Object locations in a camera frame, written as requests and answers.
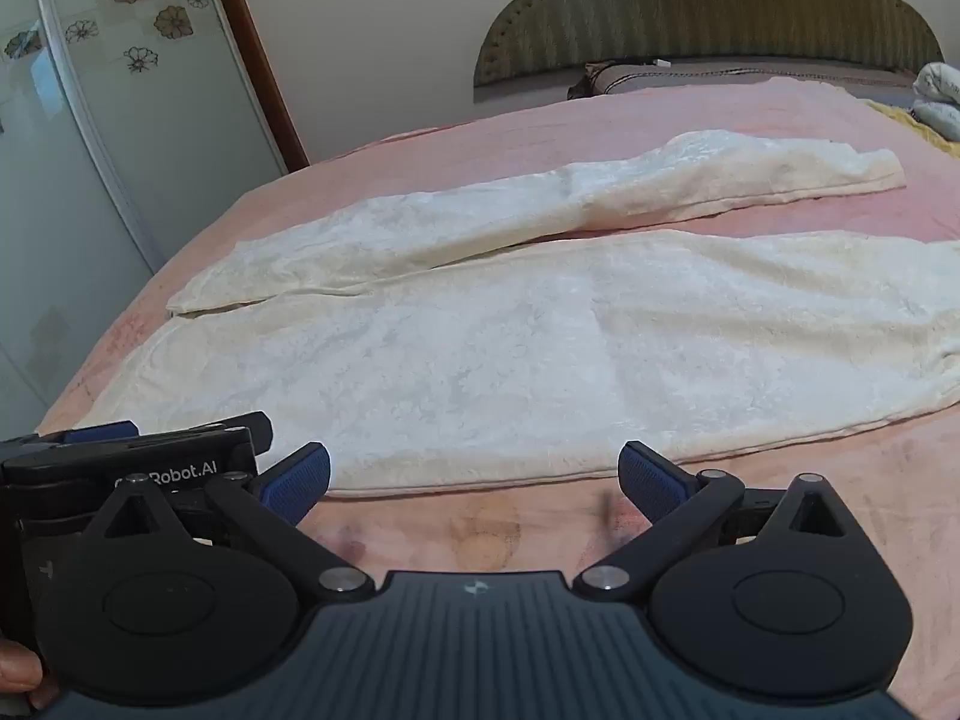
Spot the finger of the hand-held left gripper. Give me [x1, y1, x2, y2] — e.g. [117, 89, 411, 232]
[142, 411, 273, 460]
[61, 421, 142, 447]

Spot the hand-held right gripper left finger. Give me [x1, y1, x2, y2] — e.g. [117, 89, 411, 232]
[82, 441, 376, 602]

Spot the white patterned bundle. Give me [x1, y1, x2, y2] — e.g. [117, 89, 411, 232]
[911, 61, 960, 142]

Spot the person's left hand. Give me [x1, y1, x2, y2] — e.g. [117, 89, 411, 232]
[0, 636, 61, 713]

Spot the pink floral blanket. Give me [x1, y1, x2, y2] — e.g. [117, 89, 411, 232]
[34, 75, 960, 720]

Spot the yellow cloth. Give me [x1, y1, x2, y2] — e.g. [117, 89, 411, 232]
[862, 97, 960, 145]

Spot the brown grey pillow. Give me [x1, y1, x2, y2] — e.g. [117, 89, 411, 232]
[568, 56, 920, 100]

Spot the brown wooden wardrobe frame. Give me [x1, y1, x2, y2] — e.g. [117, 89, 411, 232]
[201, 0, 311, 172]

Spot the olive striped padded headboard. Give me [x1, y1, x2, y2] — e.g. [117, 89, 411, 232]
[472, 0, 946, 104]

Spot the glass wardrobe door with flowers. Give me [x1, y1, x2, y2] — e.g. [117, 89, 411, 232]
[0, 0, 290, 436]

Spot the cream towel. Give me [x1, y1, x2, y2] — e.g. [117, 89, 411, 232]
[75, 130, 960, 500]

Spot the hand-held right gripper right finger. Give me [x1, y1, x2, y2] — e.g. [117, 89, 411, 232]
[574, 441, 871, 602]

